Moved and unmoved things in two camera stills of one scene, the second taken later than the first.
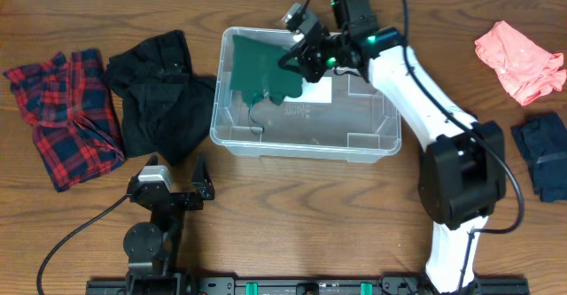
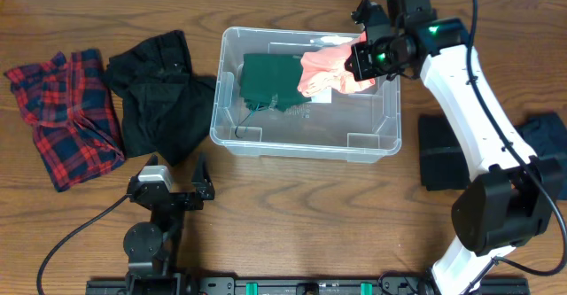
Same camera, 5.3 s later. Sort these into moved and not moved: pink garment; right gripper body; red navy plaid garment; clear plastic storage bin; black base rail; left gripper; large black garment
Moved: right gripper body; pink garment
Not moved: large black garment; left gripper; clear plastic storage bin; black base rail; red navy plaid garment
